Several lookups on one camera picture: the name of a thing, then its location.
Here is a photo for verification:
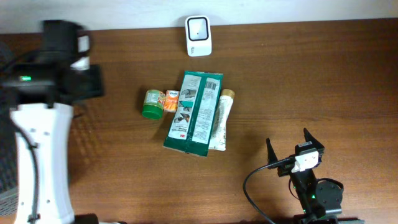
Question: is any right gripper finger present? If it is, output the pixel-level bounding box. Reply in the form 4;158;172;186
266;138;278;169
303;128;323;149

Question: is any white tube gold cap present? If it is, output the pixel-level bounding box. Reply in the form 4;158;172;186
208;89;235;151

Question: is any green white 3M bag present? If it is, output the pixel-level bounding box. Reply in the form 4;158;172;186
163;70;223;157

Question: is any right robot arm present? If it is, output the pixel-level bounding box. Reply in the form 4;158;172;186
266;128;365;223

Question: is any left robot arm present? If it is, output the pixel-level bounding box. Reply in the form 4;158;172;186
1;20;104;223

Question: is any orange tissue pack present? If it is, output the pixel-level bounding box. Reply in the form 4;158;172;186
164;90;180;113

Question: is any green lid jar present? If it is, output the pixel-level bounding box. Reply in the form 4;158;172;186
141;90;165;119

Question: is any grey plastic basket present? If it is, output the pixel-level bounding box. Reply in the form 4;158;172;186
1;90;18;217

